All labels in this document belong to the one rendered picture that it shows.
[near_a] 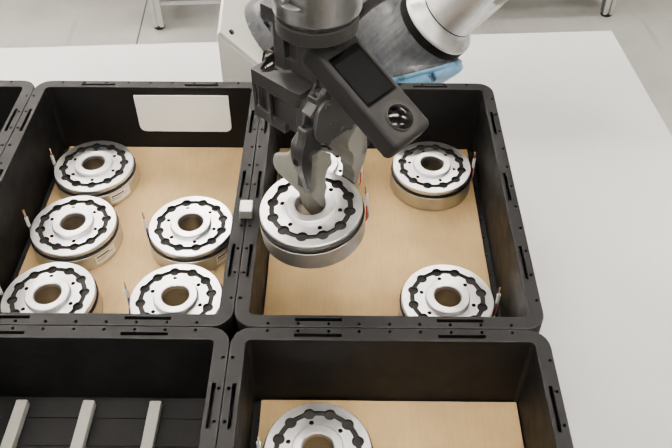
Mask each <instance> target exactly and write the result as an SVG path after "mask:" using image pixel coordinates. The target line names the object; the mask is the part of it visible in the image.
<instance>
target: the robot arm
mask: <svg viewBox="0 0 672 448"><path fill-rule="evenodd" d="M507 1H508V0H251V1H250V2H249V3H248V4H247V5H246V6H245V11H244V13H245V19H246V22H247V25H248V28H249V30H250V32H251V34H252V36H253V37H254V39H255V40H256V42H257V43H258V45H259V46H260V48H261V49H262V50H263V51H264V52H263V56H262V62H261V63H259V64H257V65H256V66H254V67H252V68H251V78H252V89H253V100H254V110H255V114H256V115H257V116H259V117H261V118H262V119H264V120H266V121H267V122H269V123H270V125H272V126H274V127H275V128H277V129H279V130H280V131H282V132H284V133H286V132H288V131H289V130H292V131H294V132H296V134H295V136H294V137H293V139H292V141H291V148H290V152H289V153H283V152H278V153H276V154H275V155H274V158H273V164H274V167H275V169H276V171H277V172H278V173H279V174H280V175H281V176H282V177H283V178H284V179H285V180H286V181H287V182H289V183H290V184H291V185H292V186H293V187H294V188H295V189H296V190H297V191H298V192H299V195H300V198H301V200H302V203H303V205H304V207H305V209H306V210H307V211H308V212H309V213H310V214H312V215H315V214H318V213H319V212H320V211H321V210H322V209H323V208H324V207H325V192H326V189H327V185H326V173H327V170H328V168H329V166H330V161H331V154H330V153H328V152H327V151H325V150H323V149H322V148H321V143H322V144H325V145H327V146H329V147H330V148H331V149H332V150H333V151H334V152H335V153H336V154H337V155H338V156H339V157H340V158H341V163H342V165H343V171H342V175H341V176H342V177H344V178H346V179H347V180H349V181H350V182H351V183H352V184H353V185H354V184H355V183H356V181H357V179H358V176H359V173H360V171H361V168H362V166H363V163H364V160H365V156H366V152H367V147H368V146H369V145H370V141H371V143H372V144H373V145H374V146H375V147H376V148H377V150H378V151H379V152H380V153H381V154H382V156H383V157H385V158H391V157H393V156H394V155H396V154H397V153H398V152H400V151H401V150H402V149H404V148H405V147H406V146H407V145H409V144H410V143H411V142H413V141H414V140H415V139H416V138H418V137H419V136H420V135H421V134H422V133H423V132H424V131H425V130H426V129H427V128H428V125H429V122H428V119H427V118H426V117H425V116H424V115H423V114H422V112H421V111H420V110H419V109H418V108H417V107H416V105H415V104H414V103H413V102H412V101H411V100H410V98H409V97H408V96H407V95H406V94H405V93H404V91H403V90H402V89H401V88H400V87H399V86H398V85H397V83H444V82H446V81H447V80H449V79H451V78H452V77H454V76H455V75H457V74H458V73H459V72H460V71H462V69H463V65H462V60H461V59H459V58H458V57H460V56H461V55H462V54H463V53H464V52H465V51H466V50H467V49H468V48H469V45H470V33H471V32H472V31H473V30H474V29H476V28H477V27H478V26H479V25H480V24H481V23H483V22H484V21H485V20H486V19H487V18H488V17H490V16H491V15H492V14H493V13H494V12H495V11H497V10H498V9H499V8H500V7H501V6H502V5H504V4H505V3H506V2H507ZM265 54H266V56H265ZM271 62H273V64H272V65H270V66H268V67H267V66H266V65H268V64H269V63H271ZM265 66H266V68H265ZM261 70H262V71H261ZM257 85H258V89H257ZM258 92H259V100H258ZM259 103H260V105H259Z"/></svg>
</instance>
